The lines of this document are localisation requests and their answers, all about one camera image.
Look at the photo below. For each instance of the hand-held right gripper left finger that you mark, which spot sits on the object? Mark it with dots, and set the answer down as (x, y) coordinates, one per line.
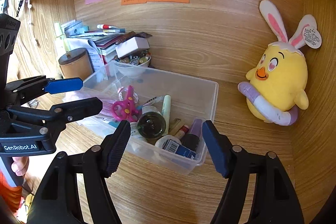
(115, 150)

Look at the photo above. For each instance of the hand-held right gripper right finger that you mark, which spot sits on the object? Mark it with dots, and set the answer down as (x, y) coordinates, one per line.
(216, 153)

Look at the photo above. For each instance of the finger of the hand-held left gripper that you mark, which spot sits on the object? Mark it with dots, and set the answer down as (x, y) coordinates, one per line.
(78, 108)
(65, 85)

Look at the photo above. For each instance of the black blue small carton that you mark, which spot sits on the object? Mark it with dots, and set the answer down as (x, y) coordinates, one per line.
(181, 150)

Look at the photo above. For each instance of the white lip balm tube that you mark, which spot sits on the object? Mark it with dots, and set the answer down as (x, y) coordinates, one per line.
(182, 131)

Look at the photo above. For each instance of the pink scissors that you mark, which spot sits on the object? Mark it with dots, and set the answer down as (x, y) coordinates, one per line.
(122, 108)

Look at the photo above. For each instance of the white tape roll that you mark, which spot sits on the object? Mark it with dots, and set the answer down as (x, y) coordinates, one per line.
(158, 144)

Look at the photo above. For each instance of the dark green spray bottle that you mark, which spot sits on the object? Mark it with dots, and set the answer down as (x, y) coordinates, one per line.
(152, 124)

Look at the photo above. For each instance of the clear plastic storage box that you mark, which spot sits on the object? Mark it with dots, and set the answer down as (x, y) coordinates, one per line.
(168, 163)

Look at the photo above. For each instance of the light green highlighter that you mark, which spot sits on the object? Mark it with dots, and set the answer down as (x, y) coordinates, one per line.
(166, 106)

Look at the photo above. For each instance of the person's left forearm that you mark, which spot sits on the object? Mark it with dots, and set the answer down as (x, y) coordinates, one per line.
(8, 195)

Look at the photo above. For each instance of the person's left hand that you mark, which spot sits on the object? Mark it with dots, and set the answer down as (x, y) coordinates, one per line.
(19, 165)

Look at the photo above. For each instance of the brown cup with lid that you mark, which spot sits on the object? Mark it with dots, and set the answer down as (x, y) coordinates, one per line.
(76, 66)

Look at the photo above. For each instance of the black purple bottle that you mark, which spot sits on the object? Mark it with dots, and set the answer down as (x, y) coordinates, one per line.
(190, 142)

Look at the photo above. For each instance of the white paper sheets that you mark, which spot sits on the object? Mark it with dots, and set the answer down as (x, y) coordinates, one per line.
(95, 56)

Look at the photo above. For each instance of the stack of books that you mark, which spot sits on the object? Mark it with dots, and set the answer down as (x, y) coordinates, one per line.
(107, 47)

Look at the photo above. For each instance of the grey tin box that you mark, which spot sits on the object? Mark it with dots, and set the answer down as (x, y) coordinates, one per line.
(73, 28)

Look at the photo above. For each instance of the clear bowl of beads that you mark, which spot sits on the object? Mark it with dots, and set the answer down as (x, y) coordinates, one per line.
(131, 70)

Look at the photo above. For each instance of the red white marker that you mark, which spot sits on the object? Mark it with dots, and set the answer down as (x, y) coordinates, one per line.
(107, 26)

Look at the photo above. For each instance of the white cardboard box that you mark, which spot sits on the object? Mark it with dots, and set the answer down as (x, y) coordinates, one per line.
(131, 47)

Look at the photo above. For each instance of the dark brown wooden stick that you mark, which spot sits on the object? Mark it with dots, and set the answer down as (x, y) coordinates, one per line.
(131, 36)

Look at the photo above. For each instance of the yellow chick plush toy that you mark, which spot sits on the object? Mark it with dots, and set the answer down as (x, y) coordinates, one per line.
(281, 77)

